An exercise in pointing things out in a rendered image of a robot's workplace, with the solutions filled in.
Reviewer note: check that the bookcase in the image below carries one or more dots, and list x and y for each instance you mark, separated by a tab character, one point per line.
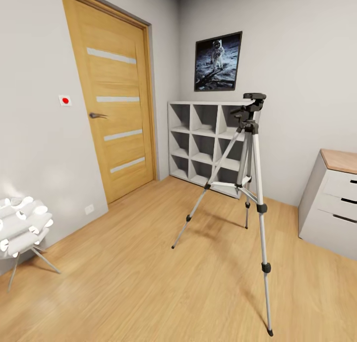
195	131

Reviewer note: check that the desk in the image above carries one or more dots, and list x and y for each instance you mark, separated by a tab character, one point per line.
327	212

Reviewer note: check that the painting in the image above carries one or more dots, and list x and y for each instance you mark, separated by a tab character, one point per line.
216	62

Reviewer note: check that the door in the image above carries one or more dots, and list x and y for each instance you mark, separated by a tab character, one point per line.
112	54

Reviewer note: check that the camera tripod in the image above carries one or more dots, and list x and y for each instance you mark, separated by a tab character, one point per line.
250	147

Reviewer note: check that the wall socket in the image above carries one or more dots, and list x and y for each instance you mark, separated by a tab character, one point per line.
89	209

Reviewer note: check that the electric switch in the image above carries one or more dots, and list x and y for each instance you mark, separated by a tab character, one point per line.
65	100

